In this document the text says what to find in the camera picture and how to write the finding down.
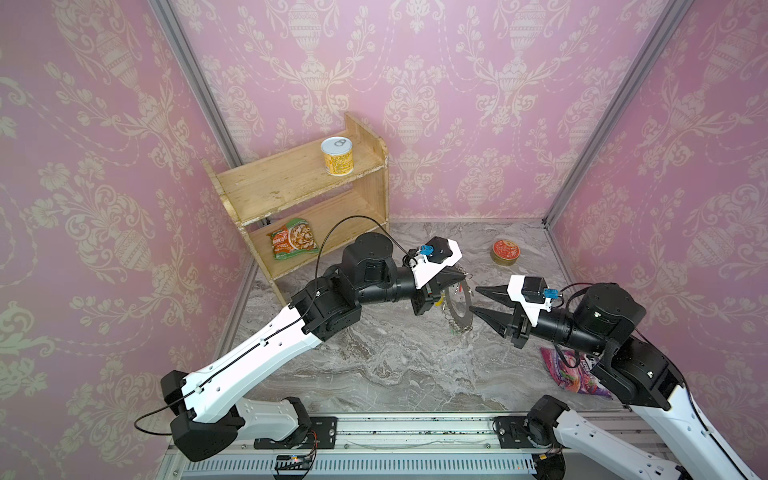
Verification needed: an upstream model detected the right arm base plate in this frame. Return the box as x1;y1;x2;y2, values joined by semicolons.
491;415;565;450

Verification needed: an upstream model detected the wooden two-tier shelf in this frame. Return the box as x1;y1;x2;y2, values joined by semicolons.
202;113;390;304

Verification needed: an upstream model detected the yellow tin can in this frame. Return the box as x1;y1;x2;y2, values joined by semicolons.
320;136;354;176

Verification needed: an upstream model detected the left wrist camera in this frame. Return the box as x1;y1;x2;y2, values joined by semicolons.
404;236;462;289

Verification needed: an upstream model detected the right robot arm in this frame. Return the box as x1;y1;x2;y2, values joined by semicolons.
470;275;757;479

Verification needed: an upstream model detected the orange green snack packet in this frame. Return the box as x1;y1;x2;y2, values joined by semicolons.
268;218;319;261

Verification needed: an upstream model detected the red round tin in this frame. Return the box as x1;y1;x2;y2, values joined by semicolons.
490;239;521;266

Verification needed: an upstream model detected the aluminium front rail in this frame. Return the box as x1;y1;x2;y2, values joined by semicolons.
157;411;679;480

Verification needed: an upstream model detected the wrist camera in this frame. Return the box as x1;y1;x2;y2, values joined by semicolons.
507;275;560;327
404;236;462;289

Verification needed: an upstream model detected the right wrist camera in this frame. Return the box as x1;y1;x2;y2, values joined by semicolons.
507;275;560;327

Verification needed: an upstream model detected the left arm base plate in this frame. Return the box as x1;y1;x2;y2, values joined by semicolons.
254;416;338;450

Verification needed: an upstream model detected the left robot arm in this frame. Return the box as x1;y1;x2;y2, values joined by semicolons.
161;232;465;462

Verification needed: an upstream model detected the purple candy bag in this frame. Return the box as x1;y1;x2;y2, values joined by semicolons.
539;347;612;399

